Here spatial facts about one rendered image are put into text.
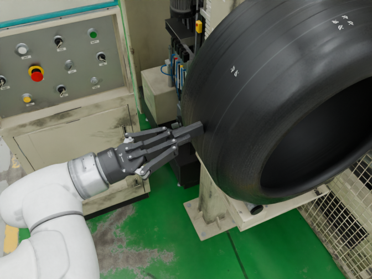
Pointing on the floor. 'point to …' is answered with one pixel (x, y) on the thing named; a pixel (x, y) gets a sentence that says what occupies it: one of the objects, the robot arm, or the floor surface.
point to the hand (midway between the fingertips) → (188, 133)
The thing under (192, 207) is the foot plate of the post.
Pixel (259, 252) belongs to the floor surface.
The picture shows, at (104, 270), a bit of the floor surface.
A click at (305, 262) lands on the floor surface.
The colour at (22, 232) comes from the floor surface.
